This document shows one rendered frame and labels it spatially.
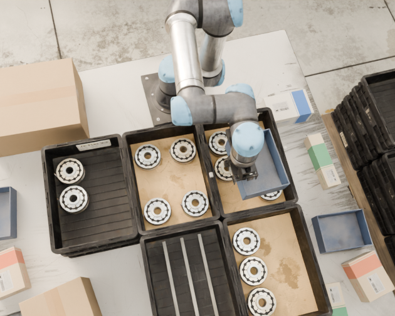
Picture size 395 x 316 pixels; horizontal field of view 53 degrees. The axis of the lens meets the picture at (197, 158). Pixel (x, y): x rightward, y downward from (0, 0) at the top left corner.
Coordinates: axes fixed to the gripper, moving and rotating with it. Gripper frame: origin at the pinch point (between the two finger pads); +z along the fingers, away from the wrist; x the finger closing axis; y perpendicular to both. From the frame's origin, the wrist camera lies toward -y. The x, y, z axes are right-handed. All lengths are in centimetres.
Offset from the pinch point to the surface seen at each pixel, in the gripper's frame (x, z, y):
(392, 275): 82, 105, 54
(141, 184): -34.0, 25.9, -9.5
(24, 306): -81, 19, 25
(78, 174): -56, 21, -18
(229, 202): -2.4, 28.7, 5.3
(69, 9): -66, 107, -168
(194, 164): -11.8, 27.9, -12.8
